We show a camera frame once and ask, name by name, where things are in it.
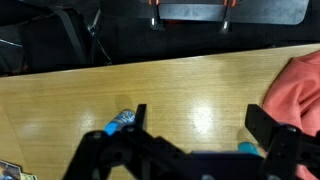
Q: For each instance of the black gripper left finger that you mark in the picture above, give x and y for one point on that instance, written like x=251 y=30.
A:
x=141 y=116

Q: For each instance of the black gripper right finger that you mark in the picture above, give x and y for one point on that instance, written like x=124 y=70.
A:
x=260 y=121

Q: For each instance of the large blue plastic cup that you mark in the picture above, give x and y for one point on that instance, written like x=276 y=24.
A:
x=248 y=148

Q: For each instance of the blue cylindrical snack can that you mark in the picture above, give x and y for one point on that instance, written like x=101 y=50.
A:
x=120 y=120

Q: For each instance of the orange cloth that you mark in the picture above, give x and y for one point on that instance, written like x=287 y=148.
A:
x=300 y=90

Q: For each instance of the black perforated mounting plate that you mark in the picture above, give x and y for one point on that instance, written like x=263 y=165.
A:
x=266 y=13

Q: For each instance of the printed card box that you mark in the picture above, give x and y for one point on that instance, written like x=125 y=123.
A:
x=10 y=170

